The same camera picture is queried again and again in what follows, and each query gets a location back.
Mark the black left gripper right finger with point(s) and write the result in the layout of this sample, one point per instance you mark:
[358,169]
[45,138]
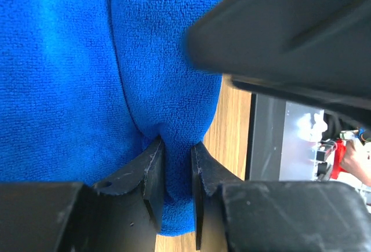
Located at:
[236,215]

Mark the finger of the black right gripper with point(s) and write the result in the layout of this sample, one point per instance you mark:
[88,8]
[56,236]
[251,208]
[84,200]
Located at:
[310,51]

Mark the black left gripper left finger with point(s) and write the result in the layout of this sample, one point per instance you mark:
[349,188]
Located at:
[122,212]

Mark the blue towel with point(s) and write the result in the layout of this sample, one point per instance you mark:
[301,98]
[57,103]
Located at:
[87,85]

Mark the operator's bare hand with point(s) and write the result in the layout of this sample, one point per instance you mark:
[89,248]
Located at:
[356,162]

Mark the white teleoperation leader device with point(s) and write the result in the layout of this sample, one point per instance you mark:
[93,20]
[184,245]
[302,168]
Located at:
[330,153]

